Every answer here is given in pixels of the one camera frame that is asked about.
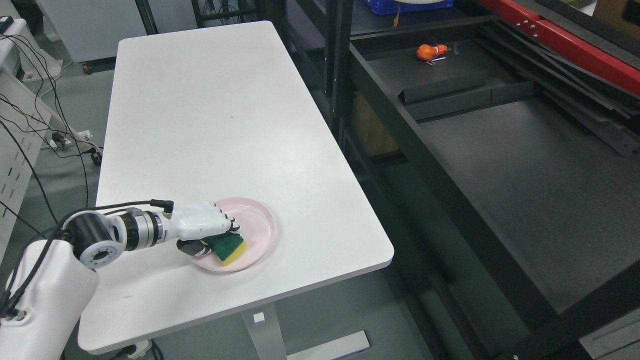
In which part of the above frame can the green yellow sponge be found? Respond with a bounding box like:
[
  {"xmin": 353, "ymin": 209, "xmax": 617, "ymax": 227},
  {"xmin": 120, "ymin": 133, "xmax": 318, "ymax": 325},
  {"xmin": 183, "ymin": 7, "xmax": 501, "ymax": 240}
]
[{"xmin": 202, "ymin": 232, "xmax": 248, "ymax": 267}]

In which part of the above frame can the pink round plate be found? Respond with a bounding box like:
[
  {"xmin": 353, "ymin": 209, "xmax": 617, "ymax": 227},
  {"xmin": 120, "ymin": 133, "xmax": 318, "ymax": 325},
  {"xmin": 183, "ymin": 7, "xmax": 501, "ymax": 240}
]
[{"xmin": 192, "ymin": 197, "xmax": 275, "ymax": 272}]

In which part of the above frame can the orange toy object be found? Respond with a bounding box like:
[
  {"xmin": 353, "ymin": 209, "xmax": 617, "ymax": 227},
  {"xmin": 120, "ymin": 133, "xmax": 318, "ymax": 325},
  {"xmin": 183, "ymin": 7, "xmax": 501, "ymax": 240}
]
[{"xmin": 416, "ymin": 44, "xmax": 449, "ymax": 62}]

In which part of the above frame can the white perforated panel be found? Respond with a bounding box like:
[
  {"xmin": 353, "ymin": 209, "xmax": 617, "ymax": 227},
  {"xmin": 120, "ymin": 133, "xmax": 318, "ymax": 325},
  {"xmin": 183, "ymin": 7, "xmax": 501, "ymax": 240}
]
[{"xmin": 0, "ymin": 70, "xmax": 53, "ymax": 256}]

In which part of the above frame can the white desk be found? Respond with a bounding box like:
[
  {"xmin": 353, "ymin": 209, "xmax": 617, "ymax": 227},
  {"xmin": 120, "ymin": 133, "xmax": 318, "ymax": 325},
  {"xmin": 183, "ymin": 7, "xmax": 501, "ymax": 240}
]
[{"xmin": 77, "ymin": 21, "xmax": 394, "ymax": 360}]

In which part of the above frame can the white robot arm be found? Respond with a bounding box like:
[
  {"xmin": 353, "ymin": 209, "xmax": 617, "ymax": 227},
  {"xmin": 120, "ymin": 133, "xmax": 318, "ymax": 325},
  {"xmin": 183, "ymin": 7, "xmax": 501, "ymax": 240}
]
[{"xmin": 0, "ymin": 206, "xmax": 130, "ymax": 360}]

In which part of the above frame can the blue plastic crate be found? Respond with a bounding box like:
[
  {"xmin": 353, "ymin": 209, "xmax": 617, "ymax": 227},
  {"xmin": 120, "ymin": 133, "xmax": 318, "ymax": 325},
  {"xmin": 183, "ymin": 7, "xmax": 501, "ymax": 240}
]
[{"xmin": 363, "ymin": 0, "xmax": 454, "ymax": 15}]

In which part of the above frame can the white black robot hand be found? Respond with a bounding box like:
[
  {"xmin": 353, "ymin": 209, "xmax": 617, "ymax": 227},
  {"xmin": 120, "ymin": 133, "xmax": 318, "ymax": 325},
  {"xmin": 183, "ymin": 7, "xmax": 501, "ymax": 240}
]
[{"xmin": 158, "ymin": 202, "xmax": 240, "ymax": 257}]

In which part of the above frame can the black large shelving rack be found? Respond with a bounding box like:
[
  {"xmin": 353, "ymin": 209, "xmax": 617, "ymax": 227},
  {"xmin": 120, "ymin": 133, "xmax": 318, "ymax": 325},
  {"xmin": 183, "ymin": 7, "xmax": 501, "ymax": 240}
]
[{"xmin": 274, "ymin": 0, "xmax": 639, "ymax": 360}]

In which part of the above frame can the white power strip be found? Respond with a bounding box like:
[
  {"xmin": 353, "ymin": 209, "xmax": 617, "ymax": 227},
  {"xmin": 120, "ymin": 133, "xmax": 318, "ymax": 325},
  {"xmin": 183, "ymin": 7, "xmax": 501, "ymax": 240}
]
[{"xmin": 47, "ymin": 130, "xmax": 94, "ymax": 150}]

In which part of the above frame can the red metal beam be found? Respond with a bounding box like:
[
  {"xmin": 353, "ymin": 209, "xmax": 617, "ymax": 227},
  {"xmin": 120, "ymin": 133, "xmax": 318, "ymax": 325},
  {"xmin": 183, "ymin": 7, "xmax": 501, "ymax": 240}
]
[{"xmin": 478, "ymin": 0, "xmax": 640, "ymax": 95}]

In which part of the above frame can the cardboard box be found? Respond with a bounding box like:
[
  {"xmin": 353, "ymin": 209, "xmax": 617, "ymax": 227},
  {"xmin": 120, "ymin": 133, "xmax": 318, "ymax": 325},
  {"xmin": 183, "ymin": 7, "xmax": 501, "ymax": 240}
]
[{"xmin": 350, "ymin": 91, "xmax": 400, "ymax": 157}]

